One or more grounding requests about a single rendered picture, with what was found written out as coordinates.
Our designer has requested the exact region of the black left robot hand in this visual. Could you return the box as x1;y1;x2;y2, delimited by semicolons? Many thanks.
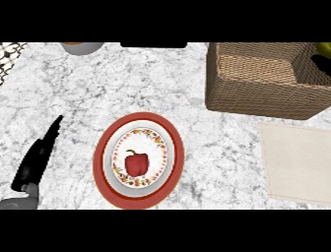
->
11;114;66;193

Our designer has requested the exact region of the red round placemat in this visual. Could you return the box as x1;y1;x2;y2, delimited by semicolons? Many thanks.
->
92;111;187;211

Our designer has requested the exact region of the brown wicker basket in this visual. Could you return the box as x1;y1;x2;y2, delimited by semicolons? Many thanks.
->
205;41;331;121

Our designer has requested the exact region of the beige rectangular placemat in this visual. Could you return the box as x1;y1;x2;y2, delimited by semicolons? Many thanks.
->
258;121;331;210

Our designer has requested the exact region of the red bell pepper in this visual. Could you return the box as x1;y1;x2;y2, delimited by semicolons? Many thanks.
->
125;149;151;178

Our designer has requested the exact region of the white plate with floral rim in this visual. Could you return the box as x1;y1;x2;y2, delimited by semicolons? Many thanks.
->
104;119;178;198

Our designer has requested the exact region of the grey pot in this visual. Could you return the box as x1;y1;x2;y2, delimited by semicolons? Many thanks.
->
60;41;105;56

